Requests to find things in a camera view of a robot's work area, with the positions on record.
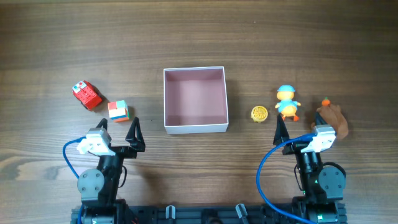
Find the brown plush toy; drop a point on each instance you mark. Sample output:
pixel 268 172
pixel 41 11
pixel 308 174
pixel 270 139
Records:
pixel 333 116

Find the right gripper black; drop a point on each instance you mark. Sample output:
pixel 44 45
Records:
pixel 297 147

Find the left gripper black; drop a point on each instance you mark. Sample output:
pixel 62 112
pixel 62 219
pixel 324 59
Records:
pixel 135 142

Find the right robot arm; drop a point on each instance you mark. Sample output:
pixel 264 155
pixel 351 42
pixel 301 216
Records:
pixel 322 183

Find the duck toy blue hat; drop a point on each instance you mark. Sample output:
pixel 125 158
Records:
pixel 286 106

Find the white box pink interior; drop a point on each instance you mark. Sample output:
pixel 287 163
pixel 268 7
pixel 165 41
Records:
pixel 195 100

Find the multicoloured puzzle cube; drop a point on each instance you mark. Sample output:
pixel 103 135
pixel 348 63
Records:
pixel 118 111

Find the red toy fire truck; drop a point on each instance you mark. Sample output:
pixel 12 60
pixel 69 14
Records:
pixel 85 92

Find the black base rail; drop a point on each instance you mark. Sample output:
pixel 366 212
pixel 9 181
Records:
pixel 184 215

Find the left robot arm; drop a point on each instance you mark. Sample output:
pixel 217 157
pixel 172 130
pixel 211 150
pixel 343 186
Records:
pixel 98 187

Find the yellow round wheel toy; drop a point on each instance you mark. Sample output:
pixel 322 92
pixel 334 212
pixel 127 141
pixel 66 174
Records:
pixel 259 114

